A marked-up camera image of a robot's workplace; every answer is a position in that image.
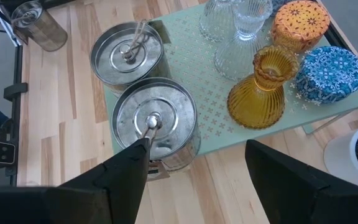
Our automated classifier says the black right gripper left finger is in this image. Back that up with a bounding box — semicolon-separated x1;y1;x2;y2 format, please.
0;138;151;224

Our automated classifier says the green perforated metal shelf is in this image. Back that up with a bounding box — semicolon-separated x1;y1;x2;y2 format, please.
103;0;358;156

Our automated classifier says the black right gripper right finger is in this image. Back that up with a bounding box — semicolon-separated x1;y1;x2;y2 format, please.
245;139;358;224

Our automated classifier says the snake plant in white pot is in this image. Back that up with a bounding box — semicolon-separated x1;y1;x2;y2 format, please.
323;124;358;192

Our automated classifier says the amber glass candle holder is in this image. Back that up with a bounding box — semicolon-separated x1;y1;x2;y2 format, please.
227;45;300;130

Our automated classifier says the black rail clamp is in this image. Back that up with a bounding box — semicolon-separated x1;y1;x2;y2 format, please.
3;82;29;102

